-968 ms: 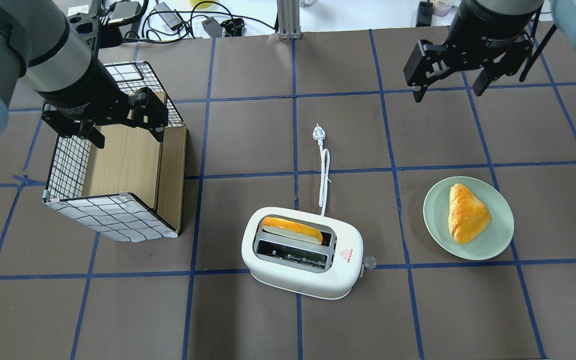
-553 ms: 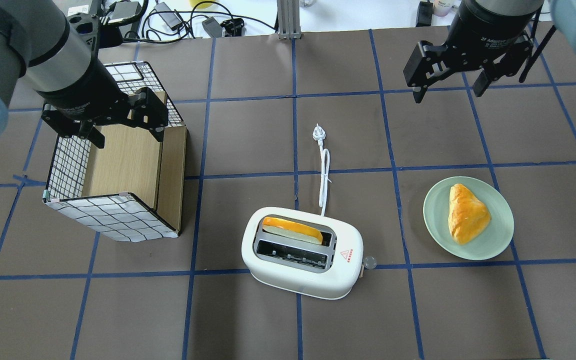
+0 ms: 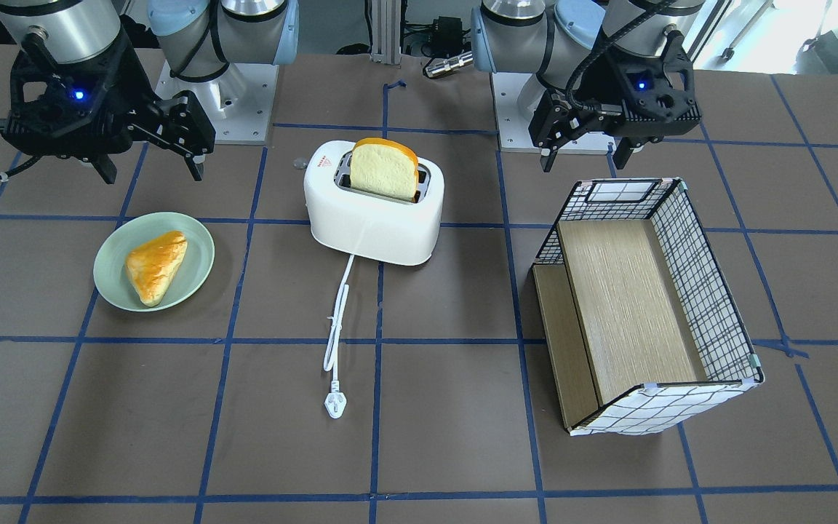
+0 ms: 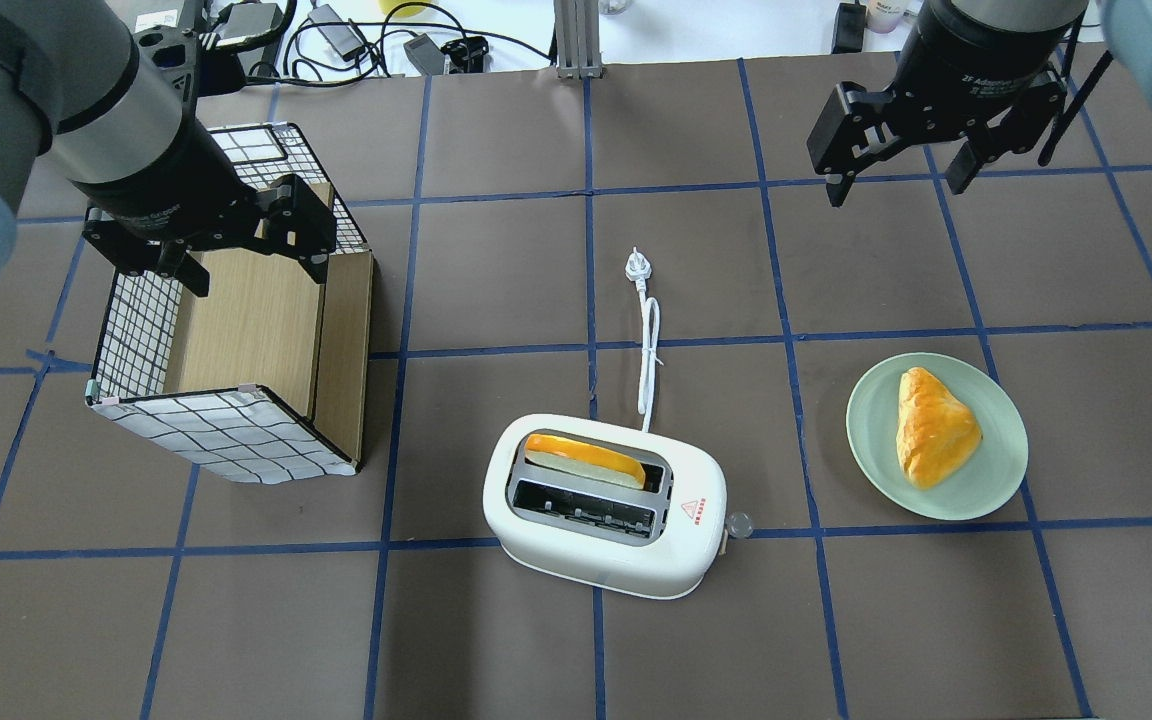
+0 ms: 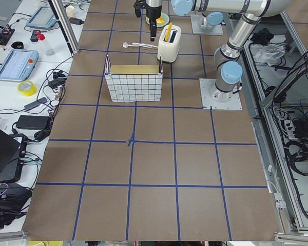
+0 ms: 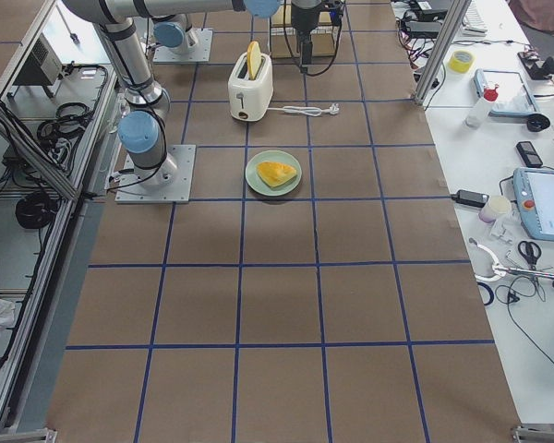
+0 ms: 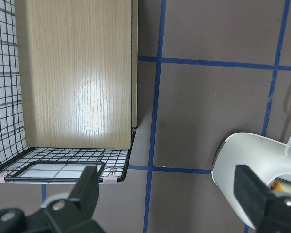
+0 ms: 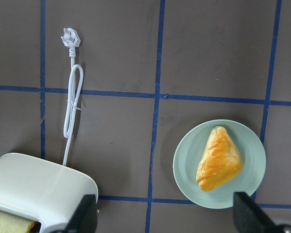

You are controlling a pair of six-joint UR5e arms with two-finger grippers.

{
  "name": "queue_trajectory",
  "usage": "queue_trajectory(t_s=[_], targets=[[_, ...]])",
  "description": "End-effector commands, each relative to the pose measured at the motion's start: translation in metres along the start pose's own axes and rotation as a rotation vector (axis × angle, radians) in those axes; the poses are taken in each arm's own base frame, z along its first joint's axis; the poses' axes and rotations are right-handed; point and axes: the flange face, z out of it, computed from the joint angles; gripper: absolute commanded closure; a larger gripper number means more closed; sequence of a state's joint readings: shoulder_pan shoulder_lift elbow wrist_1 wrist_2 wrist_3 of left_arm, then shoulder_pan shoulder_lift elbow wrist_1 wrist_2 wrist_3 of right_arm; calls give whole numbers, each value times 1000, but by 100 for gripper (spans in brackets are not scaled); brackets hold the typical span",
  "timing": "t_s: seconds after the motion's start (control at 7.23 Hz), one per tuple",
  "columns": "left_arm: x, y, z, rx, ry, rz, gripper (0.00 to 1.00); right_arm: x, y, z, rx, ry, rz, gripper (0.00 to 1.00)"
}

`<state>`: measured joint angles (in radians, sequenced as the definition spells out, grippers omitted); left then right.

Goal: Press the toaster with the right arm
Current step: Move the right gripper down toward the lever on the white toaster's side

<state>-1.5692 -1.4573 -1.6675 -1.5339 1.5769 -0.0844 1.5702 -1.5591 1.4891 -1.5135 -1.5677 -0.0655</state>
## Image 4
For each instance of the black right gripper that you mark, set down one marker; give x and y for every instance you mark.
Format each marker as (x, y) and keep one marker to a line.
(976, 62)

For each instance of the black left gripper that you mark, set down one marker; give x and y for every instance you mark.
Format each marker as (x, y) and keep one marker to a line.
(168, 178)

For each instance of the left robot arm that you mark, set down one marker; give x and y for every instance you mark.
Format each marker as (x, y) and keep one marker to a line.
(115, 109)

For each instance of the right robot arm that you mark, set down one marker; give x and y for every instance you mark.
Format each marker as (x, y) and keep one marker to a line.
(1127, 29)

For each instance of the yellow bread slice in toaster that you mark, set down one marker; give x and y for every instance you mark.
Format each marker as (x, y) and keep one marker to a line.
(585, 460)

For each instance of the white two-slot toaster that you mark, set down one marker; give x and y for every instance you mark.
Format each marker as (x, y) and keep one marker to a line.
(655, 543)

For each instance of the golden pastry on plate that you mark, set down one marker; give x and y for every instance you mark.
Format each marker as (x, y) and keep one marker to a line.
(936, 433)

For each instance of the light green round plate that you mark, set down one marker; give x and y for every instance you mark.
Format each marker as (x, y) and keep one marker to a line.
(984, 484)

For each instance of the grid-patterned wire basket with wood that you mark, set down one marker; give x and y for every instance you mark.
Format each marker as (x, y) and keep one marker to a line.
(264, 379)

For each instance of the aluminium frame post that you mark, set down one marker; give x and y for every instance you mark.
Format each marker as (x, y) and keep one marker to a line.
(576, 32)

